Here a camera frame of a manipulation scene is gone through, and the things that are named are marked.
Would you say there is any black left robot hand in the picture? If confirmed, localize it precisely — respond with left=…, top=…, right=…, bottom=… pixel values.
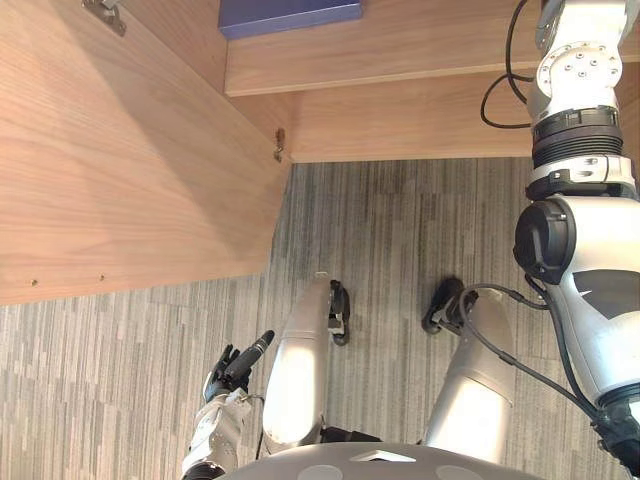
left=189, top=329, right=276, bottom=450

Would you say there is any wooden cabinet door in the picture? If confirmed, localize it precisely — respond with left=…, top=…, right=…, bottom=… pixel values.
left=0, top=0, right=294, bottom=307

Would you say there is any wooden office cabinet body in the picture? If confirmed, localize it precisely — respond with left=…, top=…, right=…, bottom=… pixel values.
left=223, top=0, right=640, bottom=164

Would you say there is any blue folder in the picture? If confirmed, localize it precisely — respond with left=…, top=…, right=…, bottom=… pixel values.
left=218, top=0, right=365, bottom=41

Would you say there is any silver left robot leg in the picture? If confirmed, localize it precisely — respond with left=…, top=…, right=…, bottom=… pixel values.
left=260, top=272, right=335, bottom=455

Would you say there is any dark left robot foot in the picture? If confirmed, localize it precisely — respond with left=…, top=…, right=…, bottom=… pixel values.
left=327, top=279, right=352, bottom=348

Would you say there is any dark robot foot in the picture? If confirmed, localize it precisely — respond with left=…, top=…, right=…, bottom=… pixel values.
left=327, top=279, right=352, bottom=348
left=421, top=276, right=480, bottom=337

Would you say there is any grey robot torso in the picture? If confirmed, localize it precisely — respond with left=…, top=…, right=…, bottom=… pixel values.
left=214, top=441, right=551, bottom=480

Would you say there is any dark right robot foot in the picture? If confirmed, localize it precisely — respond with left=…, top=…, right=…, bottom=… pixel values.
left=421, top=276, right=480, bottom=337

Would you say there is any black long arm cable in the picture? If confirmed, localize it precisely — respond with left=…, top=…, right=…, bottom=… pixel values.
left=457, top=282, right=602, bottom=422

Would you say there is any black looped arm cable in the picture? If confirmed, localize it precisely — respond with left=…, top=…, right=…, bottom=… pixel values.
left=480, top=0, right=539, bottom=131

